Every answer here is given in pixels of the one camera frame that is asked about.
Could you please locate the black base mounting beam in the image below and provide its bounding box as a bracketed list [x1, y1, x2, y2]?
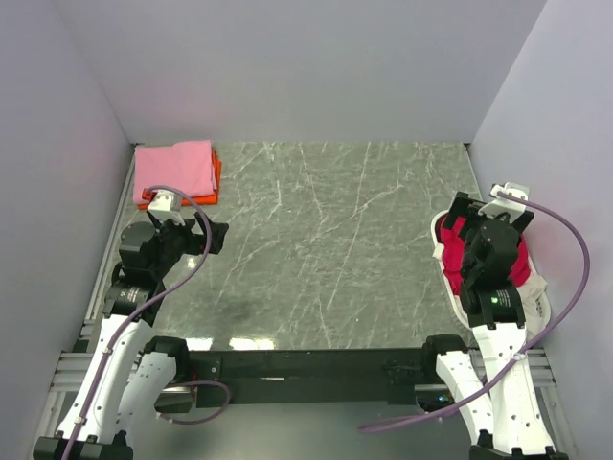
[152, 347, 475, 413]

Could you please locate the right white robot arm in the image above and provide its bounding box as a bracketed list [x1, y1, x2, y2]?
[420, 192, 567, 459]

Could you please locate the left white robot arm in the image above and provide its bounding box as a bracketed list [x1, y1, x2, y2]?
[33, 213, 229, 459]

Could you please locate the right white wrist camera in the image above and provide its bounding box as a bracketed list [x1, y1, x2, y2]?
[478, 182, 530, 223]

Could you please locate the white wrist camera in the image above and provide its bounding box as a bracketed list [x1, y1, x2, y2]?
[147, 190, 185, 225]
[478, 182, 530, 223]

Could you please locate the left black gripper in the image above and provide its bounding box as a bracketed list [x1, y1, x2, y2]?
[150, 211, 227, 279]

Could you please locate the folded orange t-shirt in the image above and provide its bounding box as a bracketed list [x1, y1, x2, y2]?
[132, 148, 221, 210]

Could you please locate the crimson red t-shirt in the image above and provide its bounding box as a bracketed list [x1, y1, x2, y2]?
[435, 212, 532, 296]

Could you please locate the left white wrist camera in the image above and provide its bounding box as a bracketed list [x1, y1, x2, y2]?
[147, 190, 185, 225]

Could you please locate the cream white t-shirt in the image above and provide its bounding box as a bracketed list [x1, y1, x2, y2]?
[517, 273, 551, 335]

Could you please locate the folded pink t-shirt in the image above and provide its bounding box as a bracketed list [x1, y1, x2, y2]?
[132, 140, 220, 209]

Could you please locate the white laundry basket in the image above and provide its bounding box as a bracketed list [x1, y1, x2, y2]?
[431, 211, 550, 338]

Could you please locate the aluminium frame rail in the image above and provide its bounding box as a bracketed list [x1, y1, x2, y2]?
[51, 348, 556, 392]

